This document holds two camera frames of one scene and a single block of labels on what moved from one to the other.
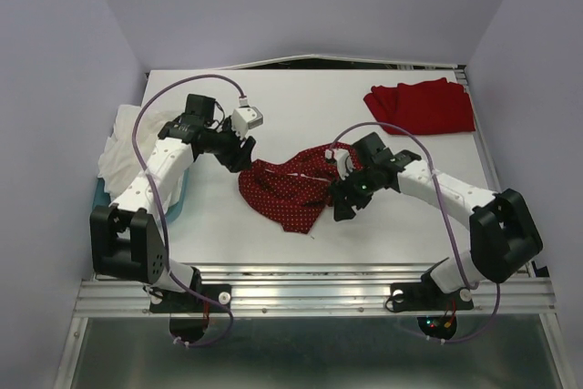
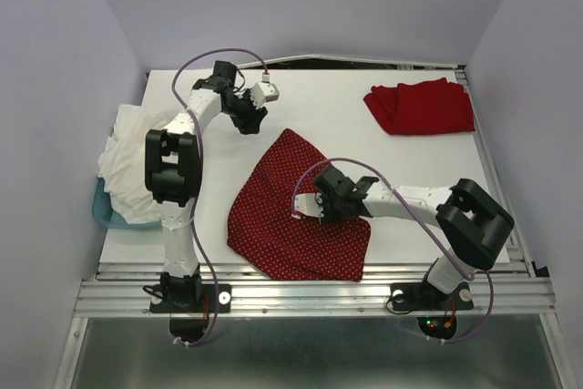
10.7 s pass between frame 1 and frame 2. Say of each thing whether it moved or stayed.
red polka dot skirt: moved
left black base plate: stayed
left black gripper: moved
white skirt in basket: stayed
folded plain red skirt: stayed
